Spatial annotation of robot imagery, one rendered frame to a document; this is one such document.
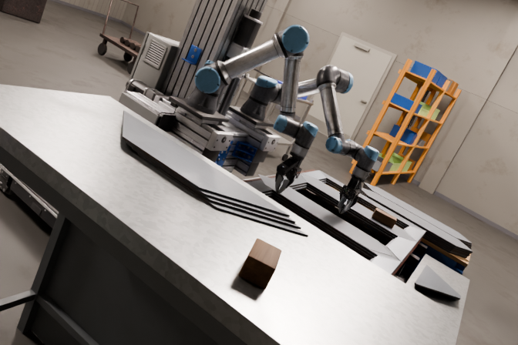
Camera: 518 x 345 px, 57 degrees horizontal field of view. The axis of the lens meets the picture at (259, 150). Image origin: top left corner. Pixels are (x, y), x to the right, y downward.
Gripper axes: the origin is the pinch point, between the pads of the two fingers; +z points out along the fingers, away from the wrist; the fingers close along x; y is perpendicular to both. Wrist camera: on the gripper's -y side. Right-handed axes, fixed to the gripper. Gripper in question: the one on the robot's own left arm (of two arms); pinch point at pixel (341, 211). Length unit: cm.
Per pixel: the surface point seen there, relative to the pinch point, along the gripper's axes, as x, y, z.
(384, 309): 44, 122, -19
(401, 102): -104, -530, -52
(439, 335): 63, 41, 11
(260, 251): 19, 145, -24
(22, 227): -139, 58, 85
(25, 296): -72, 107, 66
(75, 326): -49, 101, 66
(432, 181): -24, -752, 63
